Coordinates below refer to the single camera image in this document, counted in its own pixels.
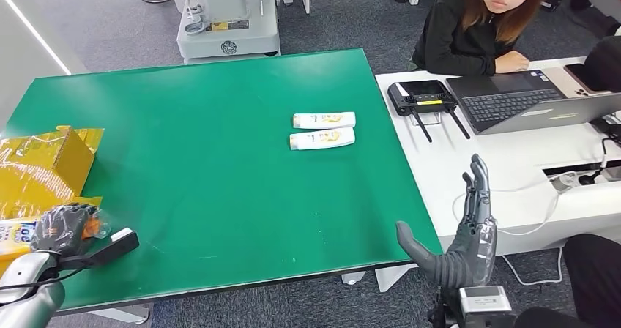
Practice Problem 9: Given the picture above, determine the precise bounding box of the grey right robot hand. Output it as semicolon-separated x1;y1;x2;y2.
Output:
395;153;499;290

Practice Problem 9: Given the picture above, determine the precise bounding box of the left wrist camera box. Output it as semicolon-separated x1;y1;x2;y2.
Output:
72;227;140;272

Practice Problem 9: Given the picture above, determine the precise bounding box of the black remote controller with antennas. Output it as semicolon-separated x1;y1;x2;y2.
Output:
387;79;472;144

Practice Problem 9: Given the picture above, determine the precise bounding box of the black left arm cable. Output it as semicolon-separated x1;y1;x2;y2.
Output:
0;262;89;294

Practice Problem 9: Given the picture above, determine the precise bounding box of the white hanging cable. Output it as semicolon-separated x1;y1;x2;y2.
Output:
499;245;565;287

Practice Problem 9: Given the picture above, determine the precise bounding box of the white shampoo bottle gold cap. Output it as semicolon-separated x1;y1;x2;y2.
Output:
289;127;356;151
292;111;357;130

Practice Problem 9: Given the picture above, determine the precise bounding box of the pale gold smartphone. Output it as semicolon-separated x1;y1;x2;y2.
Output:
543;62;610;98

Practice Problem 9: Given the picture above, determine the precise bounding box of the white charger adapter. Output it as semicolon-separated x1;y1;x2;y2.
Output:
549;170;579;194

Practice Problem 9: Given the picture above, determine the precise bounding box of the grey open laptop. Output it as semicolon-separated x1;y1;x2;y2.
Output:
445;68;621;135

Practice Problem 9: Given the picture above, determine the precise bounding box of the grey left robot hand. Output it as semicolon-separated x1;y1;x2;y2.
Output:
29;202;100;259

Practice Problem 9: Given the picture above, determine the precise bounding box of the person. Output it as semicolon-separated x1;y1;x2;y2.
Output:
583;35;621;94
411;0;554;78

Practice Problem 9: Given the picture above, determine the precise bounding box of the yellow taped cardboard box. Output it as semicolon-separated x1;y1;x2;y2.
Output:
0;125;104;278

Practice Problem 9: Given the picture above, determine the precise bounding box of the orange detergent bottle clear cap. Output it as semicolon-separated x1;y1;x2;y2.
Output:
0;208;113;276

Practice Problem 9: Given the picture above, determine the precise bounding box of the person's leg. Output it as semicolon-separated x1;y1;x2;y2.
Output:
511;234;621;328

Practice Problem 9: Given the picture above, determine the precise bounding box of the white looped cable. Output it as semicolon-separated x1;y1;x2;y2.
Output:
451;170;576;237

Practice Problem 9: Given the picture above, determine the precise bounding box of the black plug with cable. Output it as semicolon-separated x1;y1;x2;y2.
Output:
577;136;621;187

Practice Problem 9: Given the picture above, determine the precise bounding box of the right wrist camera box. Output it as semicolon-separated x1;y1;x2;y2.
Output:
458;286;518;328

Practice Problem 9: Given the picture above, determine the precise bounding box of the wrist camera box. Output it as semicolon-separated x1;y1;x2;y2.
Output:
72;227;140;272
458;286;518;328

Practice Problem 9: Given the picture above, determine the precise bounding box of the white robot stand machine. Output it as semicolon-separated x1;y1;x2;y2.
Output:
176;0;283;66

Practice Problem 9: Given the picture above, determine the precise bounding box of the white table foot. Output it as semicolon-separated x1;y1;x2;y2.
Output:
374;264;419;294
341;269;368;287

